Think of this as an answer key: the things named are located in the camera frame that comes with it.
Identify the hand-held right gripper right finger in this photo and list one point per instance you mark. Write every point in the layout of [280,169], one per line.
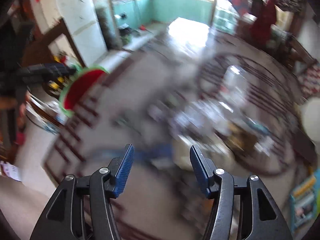
[201,172]

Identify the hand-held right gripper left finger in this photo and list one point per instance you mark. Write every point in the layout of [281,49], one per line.
[123,172]

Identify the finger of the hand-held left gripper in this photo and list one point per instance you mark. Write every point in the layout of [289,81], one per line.
[50,70]

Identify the red bin with green rim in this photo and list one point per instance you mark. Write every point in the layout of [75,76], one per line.
[82,87]

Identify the yellow toy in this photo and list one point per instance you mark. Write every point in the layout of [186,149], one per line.
[56,83]

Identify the carved wooden chair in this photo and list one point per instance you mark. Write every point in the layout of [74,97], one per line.
[40,45]

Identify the white refrigerator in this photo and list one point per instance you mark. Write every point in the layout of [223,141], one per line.
[77,10]

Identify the black kitchen waste bin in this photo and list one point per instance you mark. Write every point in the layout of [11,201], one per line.
[125,33]

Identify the white printed paper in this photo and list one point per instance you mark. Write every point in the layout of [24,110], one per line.
[11,171]

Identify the clear plastic bottle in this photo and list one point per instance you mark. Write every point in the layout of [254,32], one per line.
[233,80]

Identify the white round desk fan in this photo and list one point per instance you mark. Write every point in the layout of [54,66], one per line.
[312,120]

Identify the teal base cabinets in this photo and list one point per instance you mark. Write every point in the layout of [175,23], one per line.
[175,7]

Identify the dark wooden chair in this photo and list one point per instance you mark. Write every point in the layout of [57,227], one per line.
[297,51]

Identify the dark red hanging garment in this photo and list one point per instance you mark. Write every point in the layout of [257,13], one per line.
[263,20]

